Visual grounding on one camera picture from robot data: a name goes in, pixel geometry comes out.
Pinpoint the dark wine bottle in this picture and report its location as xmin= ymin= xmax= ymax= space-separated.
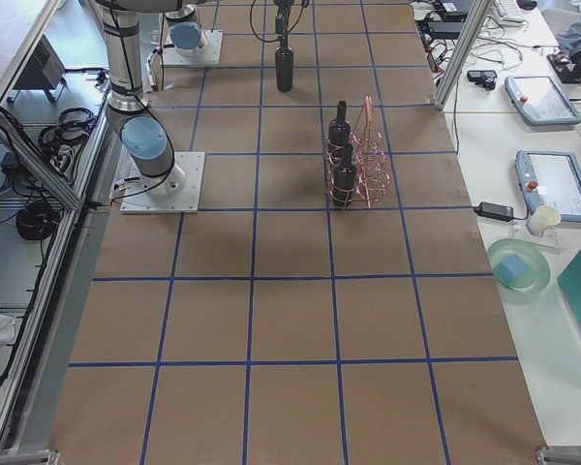
xmin=275 ymin=35 xmax=294 ymax=93

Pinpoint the dark wine bottle rear basket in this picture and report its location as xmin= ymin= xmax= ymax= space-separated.
xmin=327 ymin=101 xmax=351 ymax=164

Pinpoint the dark wine bottle basket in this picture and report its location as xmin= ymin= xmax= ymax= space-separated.
xmin=331 ymin=143 xmax=356 ymax=207
xmin=327 ymin=101 xmax=351 ymax=164

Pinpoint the dark wine bottle front basket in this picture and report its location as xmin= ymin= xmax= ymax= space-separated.
xmin=331 ymin=143 xmax=356 ymax=207

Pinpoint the grey control box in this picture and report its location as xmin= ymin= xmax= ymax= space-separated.
xmin=7 ymin=35 xmax=66 ymax=103

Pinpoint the teach pendant far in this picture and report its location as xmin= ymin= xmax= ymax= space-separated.
xmin=504 ymin=76 xmax=581 ymax=126

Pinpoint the teach pendant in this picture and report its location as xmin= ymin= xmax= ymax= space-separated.
xmin=504 ymin=76 xmax=581 ymax=126
xmin=514 ymin=150 xmax=581 ymax=223

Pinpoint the black power adapter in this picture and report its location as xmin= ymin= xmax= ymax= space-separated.
xmin=474 ymin=201 xmax=514 ymax=222

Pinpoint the teach pendant near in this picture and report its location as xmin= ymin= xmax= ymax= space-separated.
xmin=514 ymin=150 xmax=581 ymax=223

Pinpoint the white paper cup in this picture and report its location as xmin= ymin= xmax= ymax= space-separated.
xmin=526 ymin=204 xmax=562 ymax=237

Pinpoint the blue sponge block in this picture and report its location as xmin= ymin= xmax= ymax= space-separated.
xmin=493 ymin=254 xmax=530 ymax=286

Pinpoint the green glass plate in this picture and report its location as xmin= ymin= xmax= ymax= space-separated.
xmin=487 ymin=238 xmax=551 ymax=295

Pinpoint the black braided cable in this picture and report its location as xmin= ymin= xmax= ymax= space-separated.
xmin=249 ymin=0 xmax=313 ymax=44

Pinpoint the copper wire wine basket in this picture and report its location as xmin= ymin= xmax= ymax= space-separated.
xmin=325 ymin=95 xmax=390 ymax=209

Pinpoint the aluminium frame post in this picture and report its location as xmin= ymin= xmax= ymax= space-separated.
xmin=433 ymin=0 xmax=492 ymax=110

